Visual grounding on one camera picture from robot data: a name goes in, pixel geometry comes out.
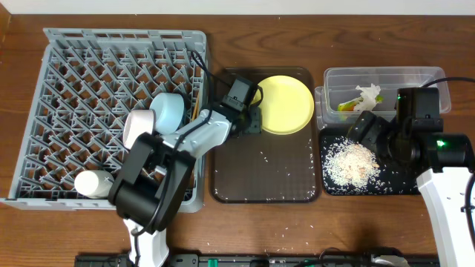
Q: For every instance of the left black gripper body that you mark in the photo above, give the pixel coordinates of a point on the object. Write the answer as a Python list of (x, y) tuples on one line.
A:
[(253, 121)]

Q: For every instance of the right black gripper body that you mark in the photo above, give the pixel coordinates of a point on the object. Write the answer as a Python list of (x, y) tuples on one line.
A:
[(371, 130)]

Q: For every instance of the green orange snack wrapper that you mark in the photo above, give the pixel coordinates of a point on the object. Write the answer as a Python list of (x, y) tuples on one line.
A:
[(350, 105)]

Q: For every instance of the white napkin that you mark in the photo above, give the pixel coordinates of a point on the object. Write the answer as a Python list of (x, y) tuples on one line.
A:
[(370, 97)]

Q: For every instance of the yellow plate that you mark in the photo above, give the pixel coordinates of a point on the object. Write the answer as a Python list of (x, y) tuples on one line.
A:
[(286, 104)]

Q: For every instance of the wooden chopstick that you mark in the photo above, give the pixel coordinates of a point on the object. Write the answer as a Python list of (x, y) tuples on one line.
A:
[(196, 107)]

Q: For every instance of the light blue bowl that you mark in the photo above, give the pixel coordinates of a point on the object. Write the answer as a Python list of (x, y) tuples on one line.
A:
[(168, 109)]

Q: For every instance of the pink bowl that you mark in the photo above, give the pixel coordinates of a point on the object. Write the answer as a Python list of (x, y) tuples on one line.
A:
[(137, 123)]

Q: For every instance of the white cup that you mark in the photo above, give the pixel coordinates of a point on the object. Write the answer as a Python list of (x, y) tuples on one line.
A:
[(94, 184)]

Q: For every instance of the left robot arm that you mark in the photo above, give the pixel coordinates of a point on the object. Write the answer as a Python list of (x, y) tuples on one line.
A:
[(152, 182)]

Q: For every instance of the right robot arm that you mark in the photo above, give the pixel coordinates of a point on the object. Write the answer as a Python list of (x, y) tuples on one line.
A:
[(442, 165)]

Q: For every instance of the rice food waste pile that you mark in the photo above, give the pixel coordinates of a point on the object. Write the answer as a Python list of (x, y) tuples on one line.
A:
[(348, 163)]

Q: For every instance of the grey dishwasher rack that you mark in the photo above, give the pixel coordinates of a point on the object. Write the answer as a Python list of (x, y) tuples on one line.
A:
[(89, 81)]

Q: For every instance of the black plastic bin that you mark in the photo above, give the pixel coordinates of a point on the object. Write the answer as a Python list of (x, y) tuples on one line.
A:
[(392, 180)]

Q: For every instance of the clear plastic bin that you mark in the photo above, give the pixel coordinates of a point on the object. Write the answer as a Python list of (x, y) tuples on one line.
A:
[(340, 85)]

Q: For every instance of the brown serving tray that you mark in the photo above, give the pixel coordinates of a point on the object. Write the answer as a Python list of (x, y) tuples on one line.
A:
[(267, 168)]

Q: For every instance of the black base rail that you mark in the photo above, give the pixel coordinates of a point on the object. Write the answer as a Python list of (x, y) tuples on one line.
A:
[(328, 257)]

